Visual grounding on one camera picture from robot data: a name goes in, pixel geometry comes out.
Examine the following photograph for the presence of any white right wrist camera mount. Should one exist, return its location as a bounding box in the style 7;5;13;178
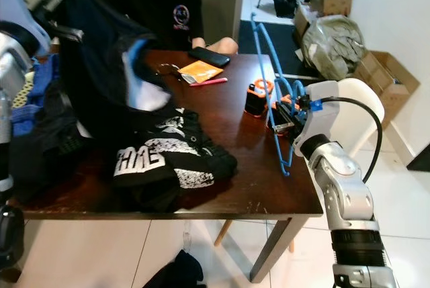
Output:
292;81;340;160

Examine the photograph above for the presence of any mint green mesh mat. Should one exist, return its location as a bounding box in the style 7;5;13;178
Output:
15;73;41;109

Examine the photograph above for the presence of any black shirt white dotted print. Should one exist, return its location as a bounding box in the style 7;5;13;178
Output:
144;108;239;191

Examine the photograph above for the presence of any black smartphone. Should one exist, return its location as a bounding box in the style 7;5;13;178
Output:
188;46;231;68

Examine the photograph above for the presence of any orange paper packet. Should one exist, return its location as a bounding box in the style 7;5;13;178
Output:
178;60;224;86

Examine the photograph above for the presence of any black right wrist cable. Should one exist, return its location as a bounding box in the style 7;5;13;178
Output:
321;97;384;185

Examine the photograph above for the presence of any dark brown wooden table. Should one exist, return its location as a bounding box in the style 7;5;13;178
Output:
10;50;327;283

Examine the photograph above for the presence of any dark navy sports jersey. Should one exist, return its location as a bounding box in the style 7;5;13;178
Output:
50;0;179;138

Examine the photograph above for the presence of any pink pen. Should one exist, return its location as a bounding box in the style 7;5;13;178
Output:
191;77;229;87

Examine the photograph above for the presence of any black floor carpet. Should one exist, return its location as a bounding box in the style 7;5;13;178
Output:
237;19;316;77

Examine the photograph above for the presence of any black fabric bundle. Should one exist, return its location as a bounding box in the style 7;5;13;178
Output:
144;249;208;288

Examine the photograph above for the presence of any black shirt white lettering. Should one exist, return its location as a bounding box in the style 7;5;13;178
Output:
111;137;185;211
10;80;101;201

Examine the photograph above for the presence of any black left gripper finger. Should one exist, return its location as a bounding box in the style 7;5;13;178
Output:
50;22;87;42

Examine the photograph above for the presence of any blue plastic hanger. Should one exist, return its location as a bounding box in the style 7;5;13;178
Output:
30;53;61;84
251;11;310;176

